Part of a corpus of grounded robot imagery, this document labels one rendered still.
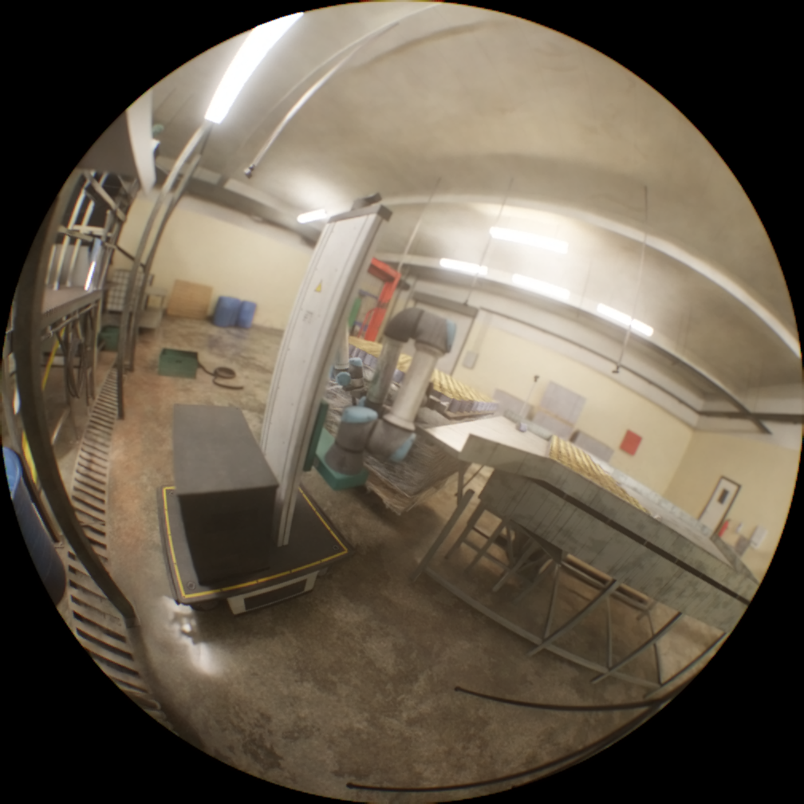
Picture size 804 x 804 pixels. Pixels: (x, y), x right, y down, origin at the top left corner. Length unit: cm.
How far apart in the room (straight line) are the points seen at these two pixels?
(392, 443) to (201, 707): 143
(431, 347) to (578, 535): 109
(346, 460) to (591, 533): 115
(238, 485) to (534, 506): 120
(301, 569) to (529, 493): 111
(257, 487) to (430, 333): 74
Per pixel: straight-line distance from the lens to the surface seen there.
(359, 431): 86
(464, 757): 163
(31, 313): 76
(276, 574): 124
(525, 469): 111
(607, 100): 376
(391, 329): 91
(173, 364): 390
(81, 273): 400
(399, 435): 84
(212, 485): 82
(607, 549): 142
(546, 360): 1048
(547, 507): 129
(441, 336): 86
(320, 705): 140
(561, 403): 868
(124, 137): 51
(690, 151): 404
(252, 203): 913
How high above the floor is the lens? 139
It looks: 14 degrees down
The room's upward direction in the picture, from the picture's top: 22 degrees clockwise
